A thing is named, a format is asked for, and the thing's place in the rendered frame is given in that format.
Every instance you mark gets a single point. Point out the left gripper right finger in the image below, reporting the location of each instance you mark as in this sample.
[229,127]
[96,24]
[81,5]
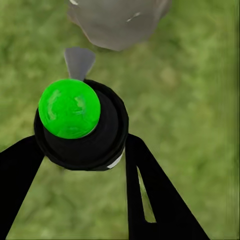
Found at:
[174,219]

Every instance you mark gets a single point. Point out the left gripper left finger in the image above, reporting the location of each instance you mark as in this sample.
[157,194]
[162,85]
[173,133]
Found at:
[18,167]

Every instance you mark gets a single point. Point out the pesticide atomizer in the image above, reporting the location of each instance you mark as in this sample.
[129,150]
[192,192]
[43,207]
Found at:
[81,124]

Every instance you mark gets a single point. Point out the tree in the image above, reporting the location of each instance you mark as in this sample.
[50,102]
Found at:
[117,24]

